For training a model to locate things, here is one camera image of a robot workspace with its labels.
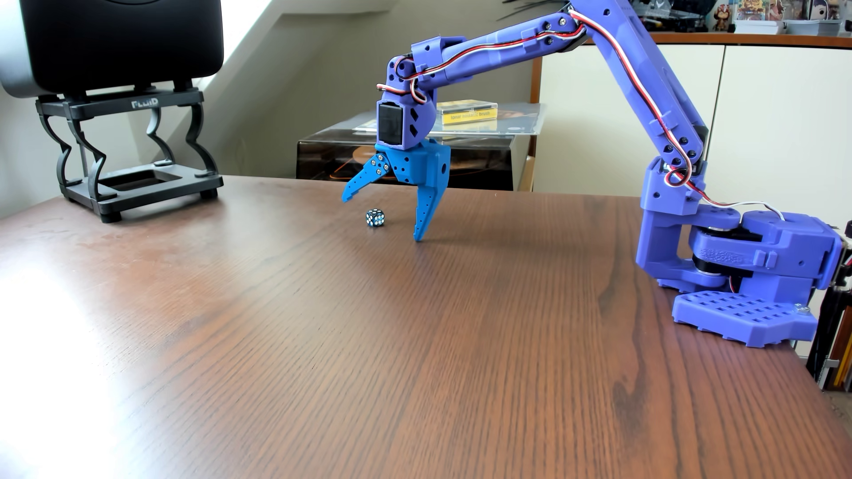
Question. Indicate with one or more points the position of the big-headed vinyl figure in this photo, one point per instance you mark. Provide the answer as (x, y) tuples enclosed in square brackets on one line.
[(825, 8)]

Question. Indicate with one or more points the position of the turntable with clear dust cover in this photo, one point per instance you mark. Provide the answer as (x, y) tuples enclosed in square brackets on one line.
[(479, 163)]

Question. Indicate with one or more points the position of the dark spaceship model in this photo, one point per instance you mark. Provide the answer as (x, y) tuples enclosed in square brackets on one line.
[(672, 20)]

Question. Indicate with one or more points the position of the black speaker stand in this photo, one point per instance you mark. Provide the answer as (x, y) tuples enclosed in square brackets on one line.
[(133, 181)]

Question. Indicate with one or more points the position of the wide white box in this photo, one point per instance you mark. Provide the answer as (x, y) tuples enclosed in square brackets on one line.
[(812, 27)]

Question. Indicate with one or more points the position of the upright dark and orange books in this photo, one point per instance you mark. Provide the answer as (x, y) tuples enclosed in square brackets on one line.
[(832, 339)]

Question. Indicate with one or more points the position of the blue dice with white dots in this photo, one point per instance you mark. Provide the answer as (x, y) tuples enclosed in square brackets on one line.
[(375, 217)]

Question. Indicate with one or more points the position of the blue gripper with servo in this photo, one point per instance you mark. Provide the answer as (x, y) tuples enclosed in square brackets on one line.
[(415, 166)]

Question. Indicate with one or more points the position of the yellow cassette in clear case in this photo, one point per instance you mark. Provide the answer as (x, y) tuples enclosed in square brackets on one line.
[(466, 112)]

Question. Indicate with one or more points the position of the brown bear figurine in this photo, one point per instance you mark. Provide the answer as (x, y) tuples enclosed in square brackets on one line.
[(722, 18)]

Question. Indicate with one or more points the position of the colourful figure box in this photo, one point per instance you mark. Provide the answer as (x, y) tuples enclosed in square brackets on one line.
[(751, 9)]

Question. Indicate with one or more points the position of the purple-blue robot arm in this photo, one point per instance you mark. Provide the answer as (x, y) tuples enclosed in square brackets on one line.
[(765, 253)]

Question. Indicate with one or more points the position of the small white box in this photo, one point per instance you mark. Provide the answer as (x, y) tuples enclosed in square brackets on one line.
[(757, 26)]

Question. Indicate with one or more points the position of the black speaker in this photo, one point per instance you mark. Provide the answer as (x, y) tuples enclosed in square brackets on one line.
[(120, 40)]

